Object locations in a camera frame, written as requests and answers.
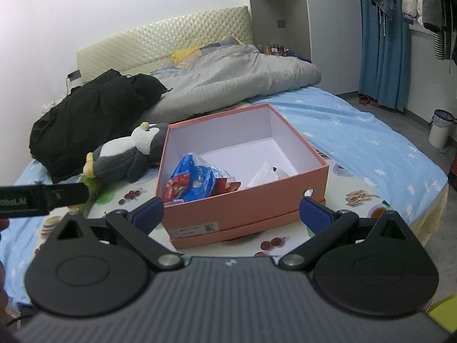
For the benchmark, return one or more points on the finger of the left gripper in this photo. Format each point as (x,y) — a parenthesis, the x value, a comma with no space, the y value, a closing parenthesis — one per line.
(65,195)

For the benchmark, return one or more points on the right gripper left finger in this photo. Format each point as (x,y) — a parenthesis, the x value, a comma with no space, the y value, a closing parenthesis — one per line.
(131,230)

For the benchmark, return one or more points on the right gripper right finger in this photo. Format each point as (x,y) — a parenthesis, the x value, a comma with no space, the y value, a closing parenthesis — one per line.
(331,230)

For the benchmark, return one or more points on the blue plastic snack bag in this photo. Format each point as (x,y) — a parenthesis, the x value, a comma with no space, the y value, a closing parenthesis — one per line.
(192,180)

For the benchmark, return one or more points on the red foil snack packet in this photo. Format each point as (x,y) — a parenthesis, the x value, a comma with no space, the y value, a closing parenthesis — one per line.
(224,185)

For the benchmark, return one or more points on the person's left hand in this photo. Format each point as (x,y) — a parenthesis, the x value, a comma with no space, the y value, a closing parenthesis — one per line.
(4,296)

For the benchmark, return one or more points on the fruit print table cloth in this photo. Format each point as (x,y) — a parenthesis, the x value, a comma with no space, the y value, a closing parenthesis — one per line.
(273,242)

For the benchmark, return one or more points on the grey white penguin plush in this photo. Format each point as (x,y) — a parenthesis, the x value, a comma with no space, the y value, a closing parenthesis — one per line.
(129,157)

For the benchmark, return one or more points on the blue star bed sheet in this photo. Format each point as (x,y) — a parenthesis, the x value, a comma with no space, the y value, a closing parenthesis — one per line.
(364,154)

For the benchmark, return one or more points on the pink cardboard storage box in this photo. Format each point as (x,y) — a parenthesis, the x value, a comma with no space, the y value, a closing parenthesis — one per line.
(239,142)

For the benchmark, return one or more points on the black jacket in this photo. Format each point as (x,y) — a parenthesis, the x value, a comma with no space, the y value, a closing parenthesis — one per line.
(101,110)

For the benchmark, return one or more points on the white waste bin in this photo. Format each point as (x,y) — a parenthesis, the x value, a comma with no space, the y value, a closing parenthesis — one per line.
(441,124)

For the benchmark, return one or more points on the cream padded headboard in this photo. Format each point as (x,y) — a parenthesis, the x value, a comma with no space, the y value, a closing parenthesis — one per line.
(150,47)

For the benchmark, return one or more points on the yellow pillow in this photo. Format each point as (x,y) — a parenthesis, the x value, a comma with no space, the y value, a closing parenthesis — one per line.
(180,55)

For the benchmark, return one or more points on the blue curtain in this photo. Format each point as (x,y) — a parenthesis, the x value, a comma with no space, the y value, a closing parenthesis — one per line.
(385,63)

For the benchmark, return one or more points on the grey quilt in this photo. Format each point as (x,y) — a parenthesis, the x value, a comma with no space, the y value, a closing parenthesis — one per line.
(225,76)

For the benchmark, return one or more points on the white wardrobe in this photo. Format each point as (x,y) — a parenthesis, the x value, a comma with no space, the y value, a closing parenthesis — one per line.
(326,32)

